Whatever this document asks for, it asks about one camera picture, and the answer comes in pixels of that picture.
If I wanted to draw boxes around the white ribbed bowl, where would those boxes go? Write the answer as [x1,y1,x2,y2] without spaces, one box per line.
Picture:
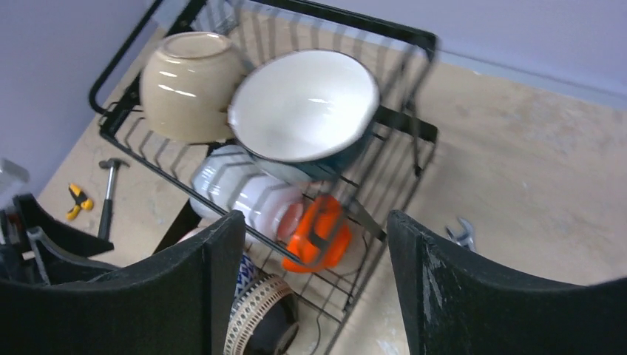
[191,145,263,220]

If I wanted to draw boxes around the yellow handled pliers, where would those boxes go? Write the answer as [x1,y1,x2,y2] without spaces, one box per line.
[66,183,94,220]

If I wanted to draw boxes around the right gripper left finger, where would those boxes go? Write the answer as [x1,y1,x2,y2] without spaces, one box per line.
[1,211,245,354]

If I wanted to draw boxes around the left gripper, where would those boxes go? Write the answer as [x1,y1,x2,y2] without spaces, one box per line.
[1,193,119,285]

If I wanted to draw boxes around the silver wrench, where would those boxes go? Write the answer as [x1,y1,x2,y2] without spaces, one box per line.
[445,217,477,253]

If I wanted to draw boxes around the black wire dish rack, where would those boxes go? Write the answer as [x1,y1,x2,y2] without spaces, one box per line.
[88,0,440,355]

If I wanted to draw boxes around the teal white bowl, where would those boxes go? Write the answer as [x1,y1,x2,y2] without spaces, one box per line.
[228,50,381,183]

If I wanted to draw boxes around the small hammer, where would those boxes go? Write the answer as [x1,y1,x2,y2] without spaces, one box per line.
[98,158,129,241]

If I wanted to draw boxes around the brown beige bowl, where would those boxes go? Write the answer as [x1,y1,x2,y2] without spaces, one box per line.
[223,271,299,355]

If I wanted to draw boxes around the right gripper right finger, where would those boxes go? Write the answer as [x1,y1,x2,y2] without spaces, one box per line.
[387,210,626,354]

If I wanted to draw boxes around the cream beige bowl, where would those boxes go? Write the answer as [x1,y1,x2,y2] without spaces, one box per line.
[140,32,254,143]

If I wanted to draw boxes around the orange white bowl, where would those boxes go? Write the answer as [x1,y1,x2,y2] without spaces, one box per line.
[282,195,352,273]

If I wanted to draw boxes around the red patterned black bowl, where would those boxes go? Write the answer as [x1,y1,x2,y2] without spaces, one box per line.
[234,251,259,303]

